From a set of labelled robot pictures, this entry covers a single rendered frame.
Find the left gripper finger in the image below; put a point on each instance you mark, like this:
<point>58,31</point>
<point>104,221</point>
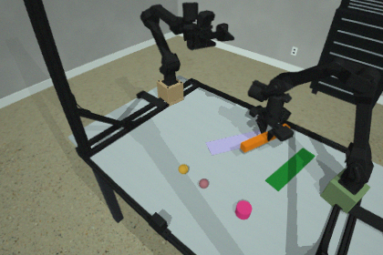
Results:
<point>201,41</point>
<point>226,36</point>

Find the lavender flat rectangle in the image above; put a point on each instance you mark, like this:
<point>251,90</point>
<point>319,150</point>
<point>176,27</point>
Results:
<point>226,144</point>

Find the yellow ball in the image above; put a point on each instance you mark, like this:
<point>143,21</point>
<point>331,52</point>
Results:
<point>183,169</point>

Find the dark red ball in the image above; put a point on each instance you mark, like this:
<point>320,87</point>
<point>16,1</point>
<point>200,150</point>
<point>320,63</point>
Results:
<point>203,183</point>

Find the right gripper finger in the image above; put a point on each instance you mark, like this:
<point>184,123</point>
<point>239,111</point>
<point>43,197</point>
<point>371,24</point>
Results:
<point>262,126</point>
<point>270,133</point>

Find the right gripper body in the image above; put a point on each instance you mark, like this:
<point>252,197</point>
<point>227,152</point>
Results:
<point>272,118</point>

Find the dark green rectangle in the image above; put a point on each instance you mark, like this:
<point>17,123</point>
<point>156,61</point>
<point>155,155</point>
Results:
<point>290,168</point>

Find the orange bar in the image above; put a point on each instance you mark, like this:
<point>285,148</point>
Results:
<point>254,142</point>

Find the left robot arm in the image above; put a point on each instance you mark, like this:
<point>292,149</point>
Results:
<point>151,19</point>

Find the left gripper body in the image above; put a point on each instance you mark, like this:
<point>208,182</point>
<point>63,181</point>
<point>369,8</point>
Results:
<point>217,34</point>

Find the pink cylinder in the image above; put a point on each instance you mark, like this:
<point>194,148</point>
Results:
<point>243,209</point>

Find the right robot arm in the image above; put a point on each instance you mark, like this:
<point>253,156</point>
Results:
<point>364,82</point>

